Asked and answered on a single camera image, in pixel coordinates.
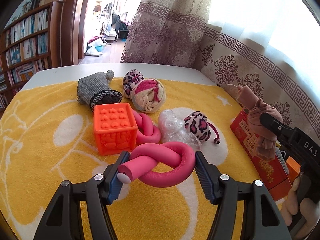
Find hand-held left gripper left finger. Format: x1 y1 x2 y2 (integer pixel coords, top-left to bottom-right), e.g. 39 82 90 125
32 151 130 240

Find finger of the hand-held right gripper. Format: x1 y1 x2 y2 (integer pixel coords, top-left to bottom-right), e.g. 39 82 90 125
260 112 299 143

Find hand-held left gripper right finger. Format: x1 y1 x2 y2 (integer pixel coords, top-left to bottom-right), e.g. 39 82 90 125
194 151 293 240

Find light orange embossed toy cube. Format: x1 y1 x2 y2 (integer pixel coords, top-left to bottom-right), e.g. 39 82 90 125
285 156 302 178

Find mauve stocking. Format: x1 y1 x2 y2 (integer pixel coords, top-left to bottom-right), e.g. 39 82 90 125
236 85 283 160

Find pink foam tube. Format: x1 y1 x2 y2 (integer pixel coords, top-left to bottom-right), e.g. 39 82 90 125
117 141 196 188
131 110 162 145

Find red cardboard box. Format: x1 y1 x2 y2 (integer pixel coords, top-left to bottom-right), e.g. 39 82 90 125
230 110 304 202

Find leopard print pouch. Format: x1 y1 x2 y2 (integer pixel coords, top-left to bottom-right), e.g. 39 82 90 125
184 111 221 144

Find red-orange bumpy toy cube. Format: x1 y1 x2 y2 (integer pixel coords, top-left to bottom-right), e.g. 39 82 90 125
93 102 138 157

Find clear plastic bag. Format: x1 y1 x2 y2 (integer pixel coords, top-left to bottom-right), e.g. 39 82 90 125
159 109 202 150

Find pink and cream sock roll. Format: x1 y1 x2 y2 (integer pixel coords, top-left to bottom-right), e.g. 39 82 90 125
130 78 167 114

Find grey sock with striped cuff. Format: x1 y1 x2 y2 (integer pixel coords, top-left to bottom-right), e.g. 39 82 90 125
76 69 123 112

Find leopard print sock roll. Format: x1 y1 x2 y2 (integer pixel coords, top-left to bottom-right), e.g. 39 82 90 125
122 69 145 100

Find person's right hand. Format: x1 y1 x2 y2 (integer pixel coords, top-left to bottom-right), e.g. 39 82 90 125
282 177 317 227

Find patterned sheer curtain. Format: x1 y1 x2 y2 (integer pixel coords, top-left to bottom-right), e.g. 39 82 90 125
195 0 320 140
120 0 213 69

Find yellow and white towel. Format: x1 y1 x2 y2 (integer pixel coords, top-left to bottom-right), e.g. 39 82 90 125
0 76 288 240

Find white bag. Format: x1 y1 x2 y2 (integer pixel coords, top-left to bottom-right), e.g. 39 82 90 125
85 39 105 57

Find rows of books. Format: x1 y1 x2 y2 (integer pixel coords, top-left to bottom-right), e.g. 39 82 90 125
0 9 50 105

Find wooden bookshelf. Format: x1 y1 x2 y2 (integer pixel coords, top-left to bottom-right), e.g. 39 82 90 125
0 1 63 108

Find wooden door frame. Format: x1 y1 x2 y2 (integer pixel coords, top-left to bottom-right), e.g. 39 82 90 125
60 0 94 67

